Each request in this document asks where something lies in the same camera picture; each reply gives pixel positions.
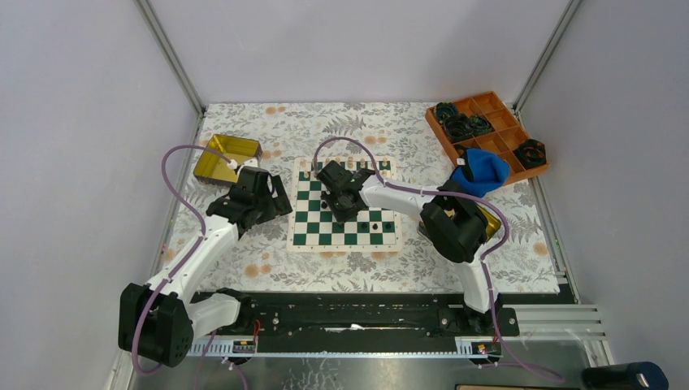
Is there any orange compartment tray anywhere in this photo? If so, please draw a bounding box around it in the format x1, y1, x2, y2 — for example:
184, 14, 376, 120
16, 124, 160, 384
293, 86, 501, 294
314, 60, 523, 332
425, 91, 550, 185

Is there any black hexagonal part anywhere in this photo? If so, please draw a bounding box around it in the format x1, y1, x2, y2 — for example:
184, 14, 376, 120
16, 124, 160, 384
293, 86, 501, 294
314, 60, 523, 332
513, 139, 547, 170

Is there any gold tin lid left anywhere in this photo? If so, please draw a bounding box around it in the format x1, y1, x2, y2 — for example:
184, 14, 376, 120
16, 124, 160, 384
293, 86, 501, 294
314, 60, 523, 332
193, 134, 262, 188

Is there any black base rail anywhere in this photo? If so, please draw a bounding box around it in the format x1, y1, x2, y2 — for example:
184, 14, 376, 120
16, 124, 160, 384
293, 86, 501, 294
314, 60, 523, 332
212, 290, 574, 355

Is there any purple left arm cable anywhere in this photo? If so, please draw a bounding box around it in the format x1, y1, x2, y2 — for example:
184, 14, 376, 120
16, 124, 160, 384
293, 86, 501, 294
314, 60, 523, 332
130, 145, 238, 377

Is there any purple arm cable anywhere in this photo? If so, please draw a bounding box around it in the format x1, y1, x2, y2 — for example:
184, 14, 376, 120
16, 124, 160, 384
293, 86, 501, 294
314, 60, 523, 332
130, 145, 238, 377
313, 135, 566, 384

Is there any green white chess board mat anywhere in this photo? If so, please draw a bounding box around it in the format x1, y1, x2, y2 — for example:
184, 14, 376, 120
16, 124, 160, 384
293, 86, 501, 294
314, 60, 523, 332
287, 157, 403, 253

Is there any floral tablecloth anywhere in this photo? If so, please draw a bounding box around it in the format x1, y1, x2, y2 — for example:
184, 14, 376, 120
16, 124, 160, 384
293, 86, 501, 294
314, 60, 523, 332
198, 102, 560, 294

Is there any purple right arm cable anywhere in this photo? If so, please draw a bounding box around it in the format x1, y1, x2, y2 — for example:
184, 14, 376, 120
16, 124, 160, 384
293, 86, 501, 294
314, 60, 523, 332
313, 135, 566, 384

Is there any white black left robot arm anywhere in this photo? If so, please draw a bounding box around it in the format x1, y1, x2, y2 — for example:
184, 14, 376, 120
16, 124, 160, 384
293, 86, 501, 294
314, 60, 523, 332
118, 167, 293, 367

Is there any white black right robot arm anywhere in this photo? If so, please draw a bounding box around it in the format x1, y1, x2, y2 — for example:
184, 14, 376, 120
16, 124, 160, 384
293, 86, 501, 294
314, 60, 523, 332
315, 161, 498, 335

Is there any dark cylinder bottle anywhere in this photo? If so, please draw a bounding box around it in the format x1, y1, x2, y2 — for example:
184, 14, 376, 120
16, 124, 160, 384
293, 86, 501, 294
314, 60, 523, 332
581, 362, 670, 390

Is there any gold tin box right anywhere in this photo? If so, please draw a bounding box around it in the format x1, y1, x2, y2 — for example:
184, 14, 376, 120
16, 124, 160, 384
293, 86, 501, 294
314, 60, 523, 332
417, 205, 502, 241

